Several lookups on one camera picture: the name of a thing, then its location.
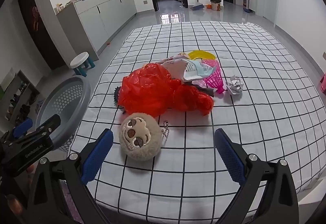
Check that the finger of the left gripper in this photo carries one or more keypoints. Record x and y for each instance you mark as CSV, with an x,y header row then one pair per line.
x,y
22,128
45,127

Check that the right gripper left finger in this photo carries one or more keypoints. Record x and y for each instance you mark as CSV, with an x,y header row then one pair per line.
x,y
47,203

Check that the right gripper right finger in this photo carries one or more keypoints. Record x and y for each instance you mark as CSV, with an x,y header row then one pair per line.
x,y
278,203

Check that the beige sloth plush head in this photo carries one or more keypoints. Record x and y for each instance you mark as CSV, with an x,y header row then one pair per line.
x,y
140,137

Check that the red plastic bag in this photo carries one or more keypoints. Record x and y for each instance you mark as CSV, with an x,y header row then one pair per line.
x,y
152,90

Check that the grey cloth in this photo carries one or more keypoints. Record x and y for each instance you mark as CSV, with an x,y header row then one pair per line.
x,y
208,91

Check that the pink plastic shuttlecock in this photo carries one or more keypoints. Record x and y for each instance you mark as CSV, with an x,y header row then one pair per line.
x,y
215,79

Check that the pink snack wrapper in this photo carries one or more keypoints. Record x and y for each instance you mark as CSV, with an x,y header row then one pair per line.
x,y
179,61

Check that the white wet wipes packet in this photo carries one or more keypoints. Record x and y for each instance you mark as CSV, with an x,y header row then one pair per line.
x,y
196,70

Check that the yellow plastic lid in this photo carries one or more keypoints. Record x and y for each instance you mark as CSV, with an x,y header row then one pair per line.
x,y
200,54

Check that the small trash bin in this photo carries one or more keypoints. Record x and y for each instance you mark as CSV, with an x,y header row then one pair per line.
x,y
215,5

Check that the person's left hand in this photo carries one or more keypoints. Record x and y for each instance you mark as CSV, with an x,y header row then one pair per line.
x,y
14,204

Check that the grey shoe rack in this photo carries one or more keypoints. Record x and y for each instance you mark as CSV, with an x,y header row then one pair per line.
x,y
17,100

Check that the grey perforated laundry basket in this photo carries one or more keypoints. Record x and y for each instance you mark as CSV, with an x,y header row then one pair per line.
x,y
69,100

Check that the white teal child stool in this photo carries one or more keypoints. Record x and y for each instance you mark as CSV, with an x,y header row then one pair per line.
x,y
80,63

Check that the grey sideboard cabinet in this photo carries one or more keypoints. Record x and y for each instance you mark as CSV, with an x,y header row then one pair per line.
x,y
91,24

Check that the dark wooden door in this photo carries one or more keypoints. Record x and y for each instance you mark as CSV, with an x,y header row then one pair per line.
x,y
39,34

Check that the black white checkered tablecloth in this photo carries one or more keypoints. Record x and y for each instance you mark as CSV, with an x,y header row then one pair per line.
x,y
279,115

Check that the broom with blue dustpan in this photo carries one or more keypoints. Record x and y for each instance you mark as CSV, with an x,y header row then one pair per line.
x,y
197,6

